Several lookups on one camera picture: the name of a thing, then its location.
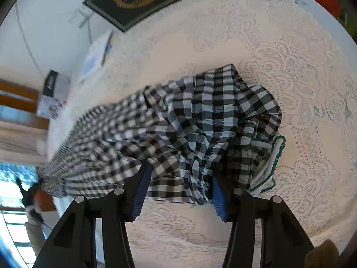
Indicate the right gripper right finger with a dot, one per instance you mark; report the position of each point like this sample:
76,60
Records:
284,241

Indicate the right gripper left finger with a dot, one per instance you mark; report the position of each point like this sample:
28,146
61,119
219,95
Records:
72,241

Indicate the black white checkered garment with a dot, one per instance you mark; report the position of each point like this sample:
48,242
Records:
188,130

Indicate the cookware product box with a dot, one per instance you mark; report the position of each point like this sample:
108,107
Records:
54,95

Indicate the white paper booklet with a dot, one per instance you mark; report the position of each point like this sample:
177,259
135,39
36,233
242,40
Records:
95,57

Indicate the white lace tablecloth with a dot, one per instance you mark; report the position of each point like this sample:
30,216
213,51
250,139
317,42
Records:
273,43

